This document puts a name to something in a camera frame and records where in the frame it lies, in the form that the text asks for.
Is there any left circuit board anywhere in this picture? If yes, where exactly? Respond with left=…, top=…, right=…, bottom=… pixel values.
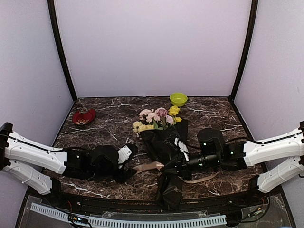
left=67, top=214, right=89, bottom=225

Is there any beige ribbon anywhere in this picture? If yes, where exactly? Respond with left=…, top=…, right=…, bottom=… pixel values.
left=133, top=161, right=217, bottom=184

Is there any green bowl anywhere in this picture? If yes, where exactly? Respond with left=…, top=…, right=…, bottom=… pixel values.
left=170, top=93, right=188, bottom=107

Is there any black frame post left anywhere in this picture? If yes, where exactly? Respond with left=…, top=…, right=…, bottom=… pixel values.
left=47, top=0, right=78, bottom=103

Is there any black frame post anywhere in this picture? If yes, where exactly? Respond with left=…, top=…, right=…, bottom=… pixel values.
left=230, top=0, right=258, bottom=101
left=47, top=0, right=78, bottom=103

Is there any circuit board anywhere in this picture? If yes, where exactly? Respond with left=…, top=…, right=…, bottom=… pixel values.
left=67, top=214, right=89, bottom=225
left=247, top=208, right=263, bottom=218

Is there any pink fake flower stem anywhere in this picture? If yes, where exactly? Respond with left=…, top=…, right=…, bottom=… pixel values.
left=139, top=109, right=161, bottom=123
left=155, top=107, right=174, bottom=125

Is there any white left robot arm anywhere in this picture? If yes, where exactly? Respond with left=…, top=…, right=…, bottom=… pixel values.
left=0, top=123, right=138, bottom=207

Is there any white cable duct strip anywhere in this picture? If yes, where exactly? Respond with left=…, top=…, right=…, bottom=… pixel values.
left=30, top=203, right=227, bottom=228

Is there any right circuit board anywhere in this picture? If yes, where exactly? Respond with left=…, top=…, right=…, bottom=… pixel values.
left=247, top=208, right=263, bottom=218

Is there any black wrapping paper sheet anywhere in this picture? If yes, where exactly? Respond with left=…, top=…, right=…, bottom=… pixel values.
left=140, top=120, right=188, bottom=211

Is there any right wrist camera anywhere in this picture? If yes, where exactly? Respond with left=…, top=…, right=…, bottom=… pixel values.
left=174, top=138, right=189, bottom=154

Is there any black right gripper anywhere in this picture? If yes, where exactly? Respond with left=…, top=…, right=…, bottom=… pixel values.
left=160, top=151, right=221, bottom=181

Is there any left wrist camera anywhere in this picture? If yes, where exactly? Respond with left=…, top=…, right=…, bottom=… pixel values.
left=118, top=143, right=138, bottom=165

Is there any yellow fake flower stem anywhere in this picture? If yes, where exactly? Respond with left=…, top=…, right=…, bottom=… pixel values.
left=168, top=105, right=182, bottom=125

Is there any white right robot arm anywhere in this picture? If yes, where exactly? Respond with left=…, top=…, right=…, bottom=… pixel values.
left=174, top=122, right=304, bottom=206

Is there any black front rail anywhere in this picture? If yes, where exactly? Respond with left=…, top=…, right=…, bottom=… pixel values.
left=54, top=192, right=249, bottom=213

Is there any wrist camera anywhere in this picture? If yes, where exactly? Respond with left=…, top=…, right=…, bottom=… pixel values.
left=118, top=143, right=138, bottom=165
left=174, top=138, right=189, bottom=154

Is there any black frame post right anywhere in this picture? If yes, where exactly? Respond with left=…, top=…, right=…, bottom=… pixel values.
left=230, top=0, right=258, bottom=101

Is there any red decorated plate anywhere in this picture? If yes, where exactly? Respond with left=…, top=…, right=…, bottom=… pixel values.
left=72, top=109, right=96, bottom=125

